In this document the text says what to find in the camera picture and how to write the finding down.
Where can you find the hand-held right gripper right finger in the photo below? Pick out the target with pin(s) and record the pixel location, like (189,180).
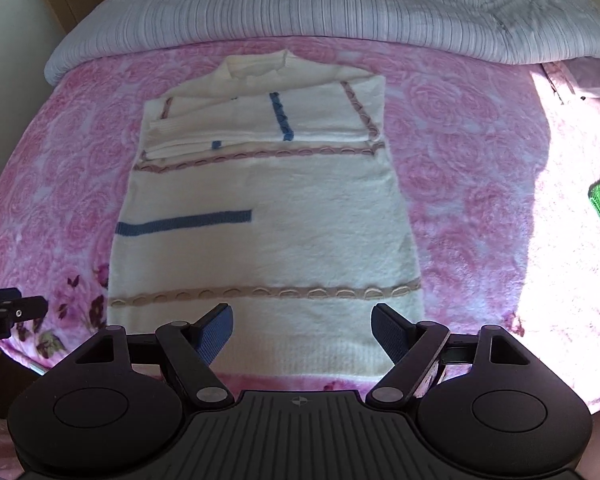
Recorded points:
(387,332)

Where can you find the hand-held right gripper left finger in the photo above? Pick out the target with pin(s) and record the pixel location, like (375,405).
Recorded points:
(219,332)

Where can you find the grey striped quilt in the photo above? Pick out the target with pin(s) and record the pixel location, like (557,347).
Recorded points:
(330,0)

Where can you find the white knitted sweater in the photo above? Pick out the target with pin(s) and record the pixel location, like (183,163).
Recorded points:
(280,240)

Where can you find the light pink cloth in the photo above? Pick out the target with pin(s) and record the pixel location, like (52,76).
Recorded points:
(590,80)

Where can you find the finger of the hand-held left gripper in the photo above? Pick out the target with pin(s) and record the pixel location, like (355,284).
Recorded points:
(27,307)

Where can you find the pink floral blanket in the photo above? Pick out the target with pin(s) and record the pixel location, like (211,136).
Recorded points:
(480,160)

